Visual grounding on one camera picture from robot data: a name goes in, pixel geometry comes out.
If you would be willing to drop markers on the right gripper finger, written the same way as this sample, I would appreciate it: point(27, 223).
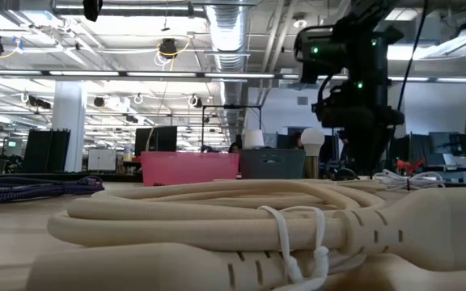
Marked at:
point(354, 149)
point(378, 149)

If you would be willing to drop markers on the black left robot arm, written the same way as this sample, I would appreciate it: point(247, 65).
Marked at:
point(92, 9)

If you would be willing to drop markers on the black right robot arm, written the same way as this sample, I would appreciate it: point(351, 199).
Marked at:
point(362, 44)

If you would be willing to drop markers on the black round base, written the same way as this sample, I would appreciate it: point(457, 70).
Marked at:
point(346, 174)

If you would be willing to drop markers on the red object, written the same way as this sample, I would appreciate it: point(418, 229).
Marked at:
point(409, 165)

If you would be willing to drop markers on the bulb lamp with brass base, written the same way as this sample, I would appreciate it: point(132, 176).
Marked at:
point(312, 139)

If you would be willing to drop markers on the person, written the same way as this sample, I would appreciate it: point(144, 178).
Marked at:
point(296, 140)
point(234, 148)

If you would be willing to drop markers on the grey monitor screen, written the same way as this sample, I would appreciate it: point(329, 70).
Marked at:
point(445, 141)

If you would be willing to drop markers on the grey-teal plastic bin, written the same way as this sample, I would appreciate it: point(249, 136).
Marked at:
point(271, 163)

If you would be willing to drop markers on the white cylindrical lampshade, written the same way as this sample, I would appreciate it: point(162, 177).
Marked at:
point(253, 138)

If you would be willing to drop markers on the pink translucent plastic bin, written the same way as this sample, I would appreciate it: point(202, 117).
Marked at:
point(188, 167)

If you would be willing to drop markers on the black computer monitor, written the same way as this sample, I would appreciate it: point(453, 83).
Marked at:
point(156, 139)

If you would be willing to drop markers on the white cabinet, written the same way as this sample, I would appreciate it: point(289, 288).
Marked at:
point(101, 159)

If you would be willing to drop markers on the white building column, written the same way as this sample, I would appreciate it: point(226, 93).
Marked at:
point(69, 121)

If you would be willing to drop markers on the black upright panels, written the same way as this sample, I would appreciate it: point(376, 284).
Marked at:
point(47, 149)

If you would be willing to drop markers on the silver corrugated ventilation duct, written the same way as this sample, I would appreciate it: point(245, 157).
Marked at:
point(227, 32)

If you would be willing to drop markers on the long light rail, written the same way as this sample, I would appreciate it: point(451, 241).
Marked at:
point(136, 74)

